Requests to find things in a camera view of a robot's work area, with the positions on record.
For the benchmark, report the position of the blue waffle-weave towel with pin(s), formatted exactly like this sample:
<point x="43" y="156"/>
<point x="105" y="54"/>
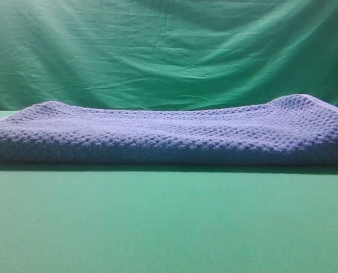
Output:
<point x="291" y="130"/>

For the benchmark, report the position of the green backdrop cloth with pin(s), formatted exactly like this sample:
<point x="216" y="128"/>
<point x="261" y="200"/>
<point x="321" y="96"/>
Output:
<point x="166" y="55"/>

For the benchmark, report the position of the green table cover cloth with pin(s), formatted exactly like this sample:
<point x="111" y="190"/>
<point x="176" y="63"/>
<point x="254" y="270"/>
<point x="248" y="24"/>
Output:
<point x="60" y="218"/>

